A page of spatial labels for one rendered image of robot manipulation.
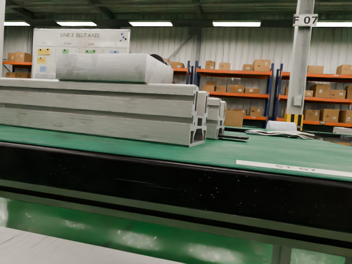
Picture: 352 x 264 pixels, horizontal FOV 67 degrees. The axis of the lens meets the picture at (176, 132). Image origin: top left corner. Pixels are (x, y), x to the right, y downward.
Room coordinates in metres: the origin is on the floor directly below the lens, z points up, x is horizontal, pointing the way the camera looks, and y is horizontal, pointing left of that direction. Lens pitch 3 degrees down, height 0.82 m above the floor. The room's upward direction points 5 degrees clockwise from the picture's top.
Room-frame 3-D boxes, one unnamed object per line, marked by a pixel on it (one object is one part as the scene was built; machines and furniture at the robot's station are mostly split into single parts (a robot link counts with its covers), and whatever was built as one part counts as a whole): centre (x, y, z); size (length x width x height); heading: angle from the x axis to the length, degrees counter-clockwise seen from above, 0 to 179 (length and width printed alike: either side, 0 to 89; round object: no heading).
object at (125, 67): (0.45, 0.11, 0.87); 0.16 x 0.11 x 0.07; 71
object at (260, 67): (10.20, -1.97, 1.59); 2.83 x 0.98 x 3.17; 77
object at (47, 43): (3.82, 1.44, 0.97); 1.50 x 0.50 x 1.95; 77
